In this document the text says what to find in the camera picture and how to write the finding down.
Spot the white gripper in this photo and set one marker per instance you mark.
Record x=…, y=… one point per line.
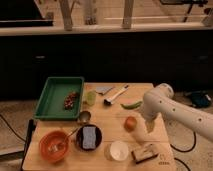
x=150, y=125

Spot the orange red apple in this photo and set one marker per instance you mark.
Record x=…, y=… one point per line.
x=130, y=123

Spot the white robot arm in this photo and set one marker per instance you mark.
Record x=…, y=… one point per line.
x=160, y=100

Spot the green plastic cup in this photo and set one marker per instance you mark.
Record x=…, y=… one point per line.
x=91, y=98

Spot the small metal cup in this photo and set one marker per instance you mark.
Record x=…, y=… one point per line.
x=84, y=117

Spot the green chili pepper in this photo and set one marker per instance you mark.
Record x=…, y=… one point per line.
x=131, y=106

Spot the brown scrub sponge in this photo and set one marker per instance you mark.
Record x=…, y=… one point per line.
x=144, y=153

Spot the dark blue floor object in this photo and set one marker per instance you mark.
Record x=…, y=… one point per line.
x=200, y=99

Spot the grey cloth piece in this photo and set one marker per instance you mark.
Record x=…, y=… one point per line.
x=103, y=90

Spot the blue sponge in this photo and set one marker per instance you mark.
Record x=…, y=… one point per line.
x=89, y=137

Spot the dark round bowl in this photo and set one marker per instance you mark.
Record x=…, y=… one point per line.
x=79, y=137

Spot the metal spoon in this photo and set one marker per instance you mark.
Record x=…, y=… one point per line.
x=59, y=145

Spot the green plastic tray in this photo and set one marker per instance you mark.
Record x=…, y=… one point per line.
x=51, y=102

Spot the orange plastic bowl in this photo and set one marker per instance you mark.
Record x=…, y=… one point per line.
x=50, y=139

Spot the black table clamp bar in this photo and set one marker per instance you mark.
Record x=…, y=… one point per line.
x=30, y=129

